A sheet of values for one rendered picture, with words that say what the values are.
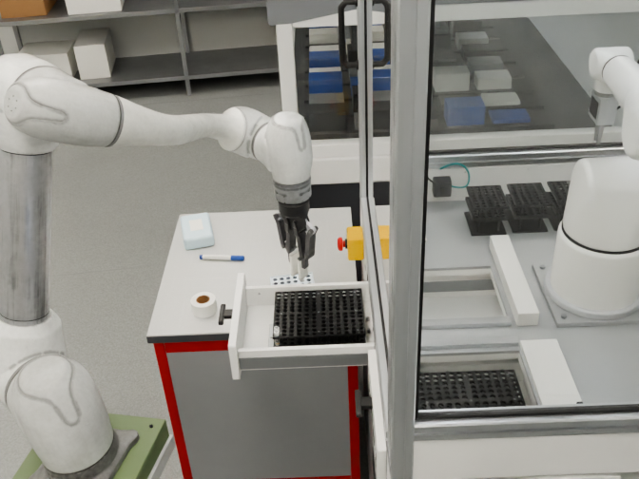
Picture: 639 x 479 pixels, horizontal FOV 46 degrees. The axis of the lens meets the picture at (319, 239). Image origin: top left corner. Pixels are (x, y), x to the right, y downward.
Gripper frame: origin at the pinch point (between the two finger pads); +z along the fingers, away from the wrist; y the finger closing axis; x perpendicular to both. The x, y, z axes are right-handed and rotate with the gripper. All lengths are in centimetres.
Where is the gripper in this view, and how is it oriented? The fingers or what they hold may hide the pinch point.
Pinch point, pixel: (299, 264)
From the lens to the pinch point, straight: 191.8
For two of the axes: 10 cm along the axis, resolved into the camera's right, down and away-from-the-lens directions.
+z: 0.5, 8.2, 5.6
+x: 6.6, -4.5, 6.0
